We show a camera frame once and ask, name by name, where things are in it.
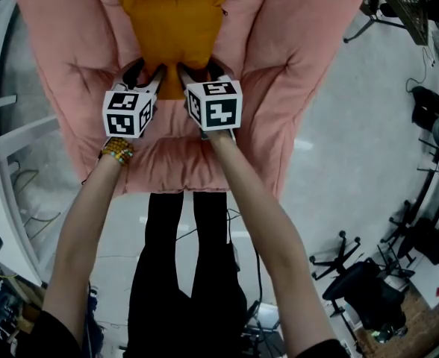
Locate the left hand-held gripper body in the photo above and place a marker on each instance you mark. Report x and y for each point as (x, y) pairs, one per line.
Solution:
(122, 119)

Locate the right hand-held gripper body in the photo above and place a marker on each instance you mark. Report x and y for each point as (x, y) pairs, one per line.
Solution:
(219, 106)

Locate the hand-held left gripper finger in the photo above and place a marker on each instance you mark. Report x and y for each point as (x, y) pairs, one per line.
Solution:
(134, 74)
(159, 74)

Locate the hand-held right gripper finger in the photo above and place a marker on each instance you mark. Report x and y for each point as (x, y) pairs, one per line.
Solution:
(215, 71)
(185, 77)

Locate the orange cushion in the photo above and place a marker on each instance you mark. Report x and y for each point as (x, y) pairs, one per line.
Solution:
(174, 28)

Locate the pink padded seat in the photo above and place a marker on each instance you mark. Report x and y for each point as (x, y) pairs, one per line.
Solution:
(286, 88)

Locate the person's right forearm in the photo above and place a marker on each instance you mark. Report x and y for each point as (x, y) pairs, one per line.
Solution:
(264, 229)

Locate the person's left forearm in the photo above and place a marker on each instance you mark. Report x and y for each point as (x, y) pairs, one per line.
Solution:
(81, 244)

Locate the black stand leg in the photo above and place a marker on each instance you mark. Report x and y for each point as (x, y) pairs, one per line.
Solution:
(369, 22)

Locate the person's legs in black trousers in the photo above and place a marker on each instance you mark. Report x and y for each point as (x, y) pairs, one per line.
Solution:
(189, 293)

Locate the black star chair base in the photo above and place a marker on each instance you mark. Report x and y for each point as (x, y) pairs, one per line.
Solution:
(400, 233)
(335, 256)

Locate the black bag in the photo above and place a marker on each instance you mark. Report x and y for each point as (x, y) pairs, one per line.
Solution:
(428, 106)

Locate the person's black left sleeve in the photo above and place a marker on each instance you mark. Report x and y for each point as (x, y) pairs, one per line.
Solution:
(36, 338)

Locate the person's black sleeve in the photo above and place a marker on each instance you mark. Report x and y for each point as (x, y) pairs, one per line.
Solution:
(36, 338)
(316, 349)

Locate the black office chair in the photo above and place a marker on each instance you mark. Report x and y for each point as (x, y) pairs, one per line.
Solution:
(369, 293)

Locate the person's black right sleeve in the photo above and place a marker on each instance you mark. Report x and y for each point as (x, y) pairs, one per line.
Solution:
(316, 349)

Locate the white desk frame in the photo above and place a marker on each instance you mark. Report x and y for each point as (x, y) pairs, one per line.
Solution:
(3, 155)

